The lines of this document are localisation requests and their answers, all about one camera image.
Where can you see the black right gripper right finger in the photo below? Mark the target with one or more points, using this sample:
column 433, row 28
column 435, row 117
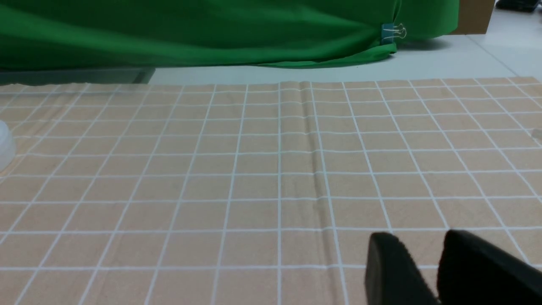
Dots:
column 473, row 271

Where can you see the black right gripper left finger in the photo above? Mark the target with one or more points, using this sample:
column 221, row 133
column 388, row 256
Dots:
column 392, row 277

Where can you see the white desk lamp base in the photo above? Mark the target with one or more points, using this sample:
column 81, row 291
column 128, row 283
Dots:
column 7, row 146

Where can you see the beige checkered tablecloth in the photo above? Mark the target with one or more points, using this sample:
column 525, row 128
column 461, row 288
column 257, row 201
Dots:
column 262, row 194

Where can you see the blue binder clip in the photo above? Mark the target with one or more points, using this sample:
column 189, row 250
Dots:
column 391, row 32

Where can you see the brown cardboard box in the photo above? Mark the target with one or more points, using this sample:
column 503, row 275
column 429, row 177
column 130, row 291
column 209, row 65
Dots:
column 474, row 17

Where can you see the green backdrop cloth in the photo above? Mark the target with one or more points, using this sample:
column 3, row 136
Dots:
column 56, row 34

